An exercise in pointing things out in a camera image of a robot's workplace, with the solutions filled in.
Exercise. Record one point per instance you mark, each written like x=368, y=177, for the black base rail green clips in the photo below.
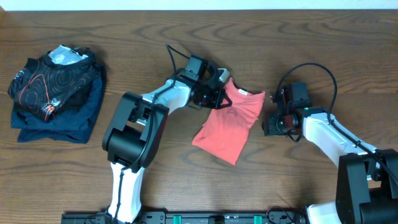
x=274, y=215

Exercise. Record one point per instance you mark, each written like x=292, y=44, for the black orange patterned folded shirt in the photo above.
x=58, y=81

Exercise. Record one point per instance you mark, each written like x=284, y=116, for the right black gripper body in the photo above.
x=277, y=125

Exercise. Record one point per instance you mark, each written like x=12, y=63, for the navy blue folded shirt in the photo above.
x=74, y=123

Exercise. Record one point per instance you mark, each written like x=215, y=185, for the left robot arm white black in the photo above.
x=134, y=133

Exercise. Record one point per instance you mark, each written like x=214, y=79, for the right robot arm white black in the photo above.
x=366, y=189

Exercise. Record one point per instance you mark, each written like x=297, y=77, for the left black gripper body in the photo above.
x=208, y=99

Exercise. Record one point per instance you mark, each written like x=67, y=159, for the red printed t-shirt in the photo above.
x=226, y=131

